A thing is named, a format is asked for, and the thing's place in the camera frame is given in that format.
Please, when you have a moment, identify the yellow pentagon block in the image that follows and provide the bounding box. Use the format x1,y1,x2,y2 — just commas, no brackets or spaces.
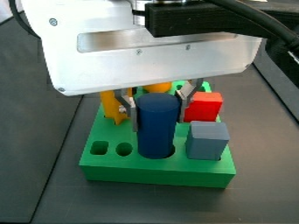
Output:
143,82,172,93

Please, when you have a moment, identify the red rectangular block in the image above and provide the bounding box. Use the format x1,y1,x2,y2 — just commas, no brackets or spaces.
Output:
183,92,223,123

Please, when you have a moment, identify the yellow star block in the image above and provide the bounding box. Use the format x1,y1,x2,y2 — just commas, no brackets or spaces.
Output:
99,90,128,125

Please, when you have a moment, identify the light blue square block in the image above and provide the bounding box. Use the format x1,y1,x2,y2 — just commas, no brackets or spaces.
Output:
185,121,229,161

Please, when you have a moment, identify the blue oval cylinder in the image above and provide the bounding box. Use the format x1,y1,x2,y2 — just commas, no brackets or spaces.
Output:
136,93,180,159

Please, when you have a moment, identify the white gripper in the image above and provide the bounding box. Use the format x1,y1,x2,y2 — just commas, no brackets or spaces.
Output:
21,0,260,132

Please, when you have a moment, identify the black cable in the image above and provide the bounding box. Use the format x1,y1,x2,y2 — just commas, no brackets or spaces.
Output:
201,0,299,47

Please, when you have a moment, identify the green shape sorter base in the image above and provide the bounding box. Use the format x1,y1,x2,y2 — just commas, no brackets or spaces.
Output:
78,108,236,188

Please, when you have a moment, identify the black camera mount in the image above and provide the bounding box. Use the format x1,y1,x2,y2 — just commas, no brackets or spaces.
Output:
144,0,299,39

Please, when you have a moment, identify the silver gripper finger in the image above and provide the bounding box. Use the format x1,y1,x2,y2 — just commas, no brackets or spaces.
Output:
175,78,203,123

